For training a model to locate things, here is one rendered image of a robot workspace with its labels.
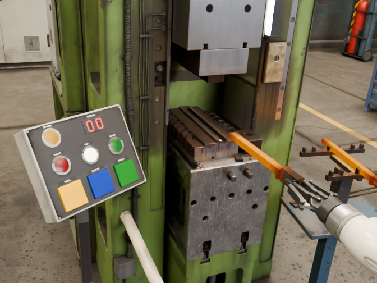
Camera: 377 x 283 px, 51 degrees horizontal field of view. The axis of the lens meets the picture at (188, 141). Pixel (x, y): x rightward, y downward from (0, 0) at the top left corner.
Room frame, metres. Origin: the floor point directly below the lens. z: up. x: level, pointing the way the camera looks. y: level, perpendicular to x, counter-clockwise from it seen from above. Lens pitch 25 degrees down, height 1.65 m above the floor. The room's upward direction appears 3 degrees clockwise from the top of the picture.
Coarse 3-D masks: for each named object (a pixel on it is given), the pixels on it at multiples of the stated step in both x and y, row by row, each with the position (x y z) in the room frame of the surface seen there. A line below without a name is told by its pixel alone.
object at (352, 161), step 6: (324, 138) 1.67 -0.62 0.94; (324, 144) 1.64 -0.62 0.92; (330, 144) 1.60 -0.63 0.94; (336, 150) 1.55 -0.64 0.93; (342, 150) 1.55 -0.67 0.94; (342, 156) 1.51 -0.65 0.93; (348, 156) 1.49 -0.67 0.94; (348, 162) 1.46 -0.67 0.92; (354, 162) 1.44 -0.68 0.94; (354, 168) 1.42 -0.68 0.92; (360, 168) 1.39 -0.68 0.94; (366, 168) 1.39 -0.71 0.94; (366, 174) 1.35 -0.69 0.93; (372, 174) 1.34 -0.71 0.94; (372, 180) 1.31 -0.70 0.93
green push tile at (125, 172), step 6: (126, 162) 1.15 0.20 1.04; (132, 162) 1.16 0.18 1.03; (114, 168) 1.11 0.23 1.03; (120, 168) 1.12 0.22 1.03; (126, 168) 1.13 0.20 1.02; (132, 168) 1.15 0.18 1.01; (120, 174) 1.11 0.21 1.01; (126, 174) 1.12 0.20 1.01; (132, 174) 1.14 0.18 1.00; (120, 180) 1.10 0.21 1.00; (126, 180) 1.11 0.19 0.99; (132, 180) 1.12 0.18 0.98; (120, 186) 1.09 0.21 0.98
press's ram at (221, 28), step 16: (176, 0) 1.49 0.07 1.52; (192, 0) 1.39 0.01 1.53; (208, 0) 1.41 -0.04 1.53; (224, 0) 1.44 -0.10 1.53; (240, 0) 1.46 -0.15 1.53; (256, 0) 1.49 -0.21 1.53; (176, 16) 1.49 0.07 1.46; (192, 16) 1.39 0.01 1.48; (208, 16) 1.41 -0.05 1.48; (224, 16) 1.44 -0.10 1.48; (240, 16) 1.46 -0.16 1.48; (256, 16) 1.49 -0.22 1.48; (176, 32) 1.48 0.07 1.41; (192, 32) 1.39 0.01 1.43; (208, 32) 1.41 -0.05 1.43; (224, 32) 1.44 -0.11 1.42; (240, 32) 1.47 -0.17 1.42; (256, 32) 1.49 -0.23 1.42; (192, 48) 1.39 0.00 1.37; (208, 48) 1.42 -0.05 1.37; (224, 48) 1.44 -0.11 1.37
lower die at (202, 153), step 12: (180, 108) 1.81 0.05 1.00; (192, 108) 1.83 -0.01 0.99; (168, 120) 1.68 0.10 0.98; (180, 120) 1.67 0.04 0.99; (192, 120) 1.67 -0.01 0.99; (204, 120) 1.66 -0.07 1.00; (180, 132) 1.56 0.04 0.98; (192, 132) 1.54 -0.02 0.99; (204, 132) 1.55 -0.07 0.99; (228, 132) 1.56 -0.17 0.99; (192, 144) 1.44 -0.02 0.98; (204, 144) 1.43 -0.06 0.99; (216, 144) 1.44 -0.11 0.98; (228, 144) 1.47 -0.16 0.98; (192, 156) 1.41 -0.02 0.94; (204, 156) 1.42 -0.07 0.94; (216, 156) 1.44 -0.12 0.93; (228, 156) 1.47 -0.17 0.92
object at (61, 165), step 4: (56, 160) 1.01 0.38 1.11; (60, 160) 1.01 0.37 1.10; (64, 160) 1.02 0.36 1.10; (56, 164) 1.00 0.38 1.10; (60, 164) 1.01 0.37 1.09; (64, 164) 1.01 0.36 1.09; (68, 164) 1.02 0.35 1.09; (56, 168) 0.99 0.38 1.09; (60, 168) 1.00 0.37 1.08; (64, 168) 1.01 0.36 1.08
